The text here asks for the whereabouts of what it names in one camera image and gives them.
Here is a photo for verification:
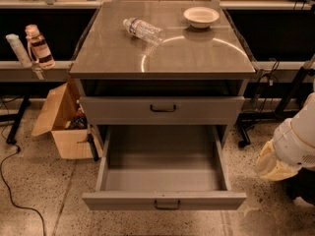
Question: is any cardboard box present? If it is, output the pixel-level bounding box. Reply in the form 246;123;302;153
31;81;101;161

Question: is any black table leg right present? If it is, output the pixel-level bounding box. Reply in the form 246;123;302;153
236;54;315;148

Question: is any pink brown striped bottle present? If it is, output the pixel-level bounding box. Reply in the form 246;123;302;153
25;25;55;70

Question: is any black table leg left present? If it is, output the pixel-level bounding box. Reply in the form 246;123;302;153
6;95;31;145

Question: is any clear plastic water bottle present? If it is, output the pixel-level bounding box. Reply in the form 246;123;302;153
123;18;164;45

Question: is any grey top drawer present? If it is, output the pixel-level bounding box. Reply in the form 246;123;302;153
80;96;244;125

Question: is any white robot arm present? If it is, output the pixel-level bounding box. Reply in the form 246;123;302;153
255;92;315;181

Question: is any black table leg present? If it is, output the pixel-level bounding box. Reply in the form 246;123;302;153
236;54;315;148
6;95;31;145

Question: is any grey drawer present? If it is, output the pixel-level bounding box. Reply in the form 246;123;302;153
83;125;246;210
80;96;244;125

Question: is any grey drawer cabinet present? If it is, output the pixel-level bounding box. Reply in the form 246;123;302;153
71;1;255;140

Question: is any black floor cable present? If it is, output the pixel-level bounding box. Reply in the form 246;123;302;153
0;95;47;236

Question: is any white cylindrical bottle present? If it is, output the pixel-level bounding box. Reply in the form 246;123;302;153
6;33;32;68

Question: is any white bowl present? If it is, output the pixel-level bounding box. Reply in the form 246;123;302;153
184;7;220;29

